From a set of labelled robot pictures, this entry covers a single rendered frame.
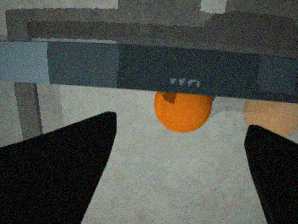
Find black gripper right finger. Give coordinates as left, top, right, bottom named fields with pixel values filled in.
left=243, top=125, right=298, bottom=224

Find clear glass corner walls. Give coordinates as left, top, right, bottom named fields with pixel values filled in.
left=0, top=34, right=298, bottom=148

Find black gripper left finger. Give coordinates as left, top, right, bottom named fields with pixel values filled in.
left=0, top=111, right=117, bottom=224

